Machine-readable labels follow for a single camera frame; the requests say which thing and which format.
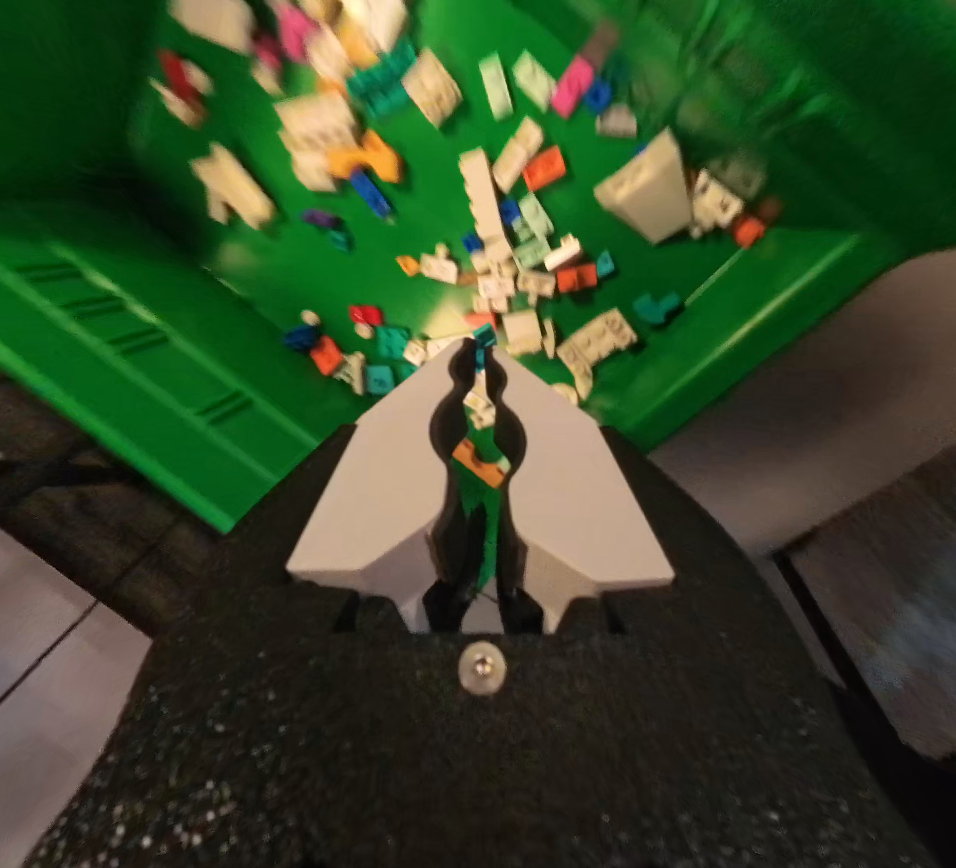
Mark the small teal toy brick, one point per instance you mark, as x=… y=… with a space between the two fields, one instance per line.
x=485 y=341

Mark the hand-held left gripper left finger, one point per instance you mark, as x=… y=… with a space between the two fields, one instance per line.
x=373 y=502

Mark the green plastic bin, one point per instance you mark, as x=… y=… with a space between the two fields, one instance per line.
x=75 y=98

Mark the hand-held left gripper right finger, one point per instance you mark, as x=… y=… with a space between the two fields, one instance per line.
x=590 y=509

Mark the pile of toy bricks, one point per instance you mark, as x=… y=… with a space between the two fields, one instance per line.
x=650 y=188

